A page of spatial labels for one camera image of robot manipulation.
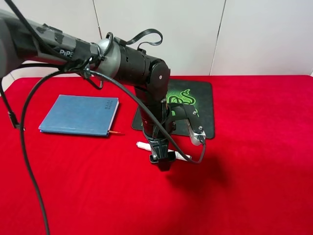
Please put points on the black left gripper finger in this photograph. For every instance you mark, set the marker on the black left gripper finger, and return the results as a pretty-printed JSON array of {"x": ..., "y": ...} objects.
[{"x": 164, "y": 164}]

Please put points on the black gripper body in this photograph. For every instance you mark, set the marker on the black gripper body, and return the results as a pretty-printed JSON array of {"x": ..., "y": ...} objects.
[{"x": 158, "y": 143}]

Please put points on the white pen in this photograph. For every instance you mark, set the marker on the white pen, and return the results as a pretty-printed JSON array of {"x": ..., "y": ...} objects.
[{"x": 147, "y": 147}]

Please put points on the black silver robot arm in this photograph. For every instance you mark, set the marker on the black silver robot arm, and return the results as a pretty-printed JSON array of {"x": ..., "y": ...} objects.
[{"x": 111, "y": 59}]

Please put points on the blue hardcover notebook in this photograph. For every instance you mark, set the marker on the blue hardcover notebook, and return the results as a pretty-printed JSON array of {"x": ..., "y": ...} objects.
[{"x": 80, "y": 115}]

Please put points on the black green Razer mousepad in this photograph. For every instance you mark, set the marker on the black green Razer mousepad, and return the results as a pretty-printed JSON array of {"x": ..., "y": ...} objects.
[{"x": 196, "y": 93}]

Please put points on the red table cloth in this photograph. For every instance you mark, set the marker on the red table cloth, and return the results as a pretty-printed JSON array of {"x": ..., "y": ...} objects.
[{"x": 256, "y": 177}]

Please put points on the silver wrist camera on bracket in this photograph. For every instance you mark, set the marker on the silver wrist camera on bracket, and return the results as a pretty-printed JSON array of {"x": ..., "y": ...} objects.
[{"x": 188, "y": 113}]

